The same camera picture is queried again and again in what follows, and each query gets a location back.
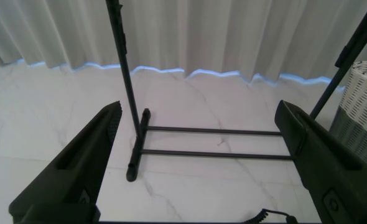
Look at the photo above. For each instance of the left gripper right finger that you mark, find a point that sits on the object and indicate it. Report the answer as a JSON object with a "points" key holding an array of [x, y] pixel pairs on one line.
{"points": [[336, 174]]}

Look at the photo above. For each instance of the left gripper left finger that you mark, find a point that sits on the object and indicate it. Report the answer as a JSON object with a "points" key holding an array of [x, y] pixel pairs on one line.
{"points": [[71, 174]]}

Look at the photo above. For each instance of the white laundry basket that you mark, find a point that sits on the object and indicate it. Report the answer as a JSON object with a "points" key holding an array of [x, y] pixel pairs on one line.
{"points": [[360, 93]]}

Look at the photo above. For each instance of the black clothes rack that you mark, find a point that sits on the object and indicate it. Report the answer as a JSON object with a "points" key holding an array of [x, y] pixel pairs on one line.
{"points": [[121, 46]]}

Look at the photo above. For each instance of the white curtain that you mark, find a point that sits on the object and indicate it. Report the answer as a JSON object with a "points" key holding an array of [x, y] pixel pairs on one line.
{"points": [[202, 31]]}

